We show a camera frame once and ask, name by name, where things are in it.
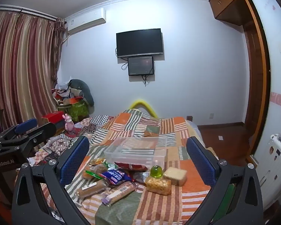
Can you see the brown biscuit pack purple end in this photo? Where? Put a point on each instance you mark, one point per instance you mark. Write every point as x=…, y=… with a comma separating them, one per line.
x=120, y=193

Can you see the beige rice cracker pack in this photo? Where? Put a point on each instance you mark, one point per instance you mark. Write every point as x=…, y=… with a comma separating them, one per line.
x=175, y=175

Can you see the white paper scrap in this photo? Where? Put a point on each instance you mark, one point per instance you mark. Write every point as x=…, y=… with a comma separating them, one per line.
x=220, y=137

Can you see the striped curtain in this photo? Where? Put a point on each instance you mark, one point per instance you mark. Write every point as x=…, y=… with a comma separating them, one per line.
x=25, y=63

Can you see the blue snack packet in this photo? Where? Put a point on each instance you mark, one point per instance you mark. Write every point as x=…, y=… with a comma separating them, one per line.
x=114, y=176

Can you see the yellow foam tube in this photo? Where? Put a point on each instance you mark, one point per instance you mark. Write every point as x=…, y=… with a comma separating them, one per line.
x=140, y=102

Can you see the small black wall monitor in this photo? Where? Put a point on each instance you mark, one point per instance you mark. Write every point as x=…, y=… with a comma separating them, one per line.
x=140, y=65

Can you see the green jelly cup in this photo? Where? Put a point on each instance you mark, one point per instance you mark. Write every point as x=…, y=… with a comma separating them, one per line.
x=156, y=172

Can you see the white air conditioner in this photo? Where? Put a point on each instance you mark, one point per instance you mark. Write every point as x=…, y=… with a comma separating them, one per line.
x=86, y=21

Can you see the yellow puffed snack pack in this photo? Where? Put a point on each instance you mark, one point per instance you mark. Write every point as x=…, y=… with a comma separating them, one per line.
x=158, y=185

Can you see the wooden bed post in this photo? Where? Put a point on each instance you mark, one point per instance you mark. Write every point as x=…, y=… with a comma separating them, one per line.
x=189, y=118

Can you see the pink toy figure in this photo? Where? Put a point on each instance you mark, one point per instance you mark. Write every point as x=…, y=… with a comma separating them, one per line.
x=69, y=123

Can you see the white cabinet with stickers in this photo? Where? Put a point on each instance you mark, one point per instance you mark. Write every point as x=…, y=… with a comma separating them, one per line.
x=276, y=168

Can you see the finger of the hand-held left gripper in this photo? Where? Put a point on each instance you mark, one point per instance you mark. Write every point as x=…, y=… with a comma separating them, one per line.
x=45, y=130
x=25, y=124

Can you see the white wardrobe door pink print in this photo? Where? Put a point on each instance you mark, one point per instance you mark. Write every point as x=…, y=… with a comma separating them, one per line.
x=276, y=75

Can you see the brown bread roll packet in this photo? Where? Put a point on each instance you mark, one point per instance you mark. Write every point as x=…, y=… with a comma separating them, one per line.
x=91, y=189

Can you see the orange fried snack pack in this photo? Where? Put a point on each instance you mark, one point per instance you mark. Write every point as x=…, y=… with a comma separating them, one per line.
x=94, y=169

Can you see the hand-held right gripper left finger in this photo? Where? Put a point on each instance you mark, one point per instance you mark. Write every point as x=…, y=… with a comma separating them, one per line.
x=75, y=160

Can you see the green snack stick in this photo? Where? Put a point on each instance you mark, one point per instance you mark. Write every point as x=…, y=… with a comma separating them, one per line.
x=93, y=174

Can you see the green printed box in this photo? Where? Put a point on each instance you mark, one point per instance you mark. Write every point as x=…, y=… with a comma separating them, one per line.
x=77, y=110

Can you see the red box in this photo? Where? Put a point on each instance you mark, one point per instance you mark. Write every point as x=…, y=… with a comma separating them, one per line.
x=53, y=116

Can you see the red snack bag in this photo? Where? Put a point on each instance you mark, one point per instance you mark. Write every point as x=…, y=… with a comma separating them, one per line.
x=133, y=167

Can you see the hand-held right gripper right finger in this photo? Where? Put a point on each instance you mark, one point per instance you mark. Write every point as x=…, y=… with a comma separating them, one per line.
x=198, y=160

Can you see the white curtain rail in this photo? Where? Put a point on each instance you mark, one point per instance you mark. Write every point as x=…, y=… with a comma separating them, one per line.
x=25, y=11

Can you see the clear plastic container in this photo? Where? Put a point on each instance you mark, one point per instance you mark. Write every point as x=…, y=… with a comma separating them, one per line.
x=135, y=148

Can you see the striped patchwork blanket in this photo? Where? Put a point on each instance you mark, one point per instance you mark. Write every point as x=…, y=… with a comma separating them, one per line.
x=173, y=131

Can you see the floral patterned quilt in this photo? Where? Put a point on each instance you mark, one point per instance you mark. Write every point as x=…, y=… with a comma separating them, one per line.
x=60, y=143

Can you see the grey box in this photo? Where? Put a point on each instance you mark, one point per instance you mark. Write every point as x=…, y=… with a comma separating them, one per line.
x=60, y=124

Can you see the wall outlet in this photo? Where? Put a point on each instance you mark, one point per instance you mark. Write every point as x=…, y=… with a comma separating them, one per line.
x=211, y=115

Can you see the pile of clutter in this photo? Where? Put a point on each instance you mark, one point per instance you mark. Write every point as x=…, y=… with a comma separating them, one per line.
x=64, y=93

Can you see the black wall television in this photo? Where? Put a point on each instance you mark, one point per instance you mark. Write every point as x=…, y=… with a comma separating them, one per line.
x=139, y=42

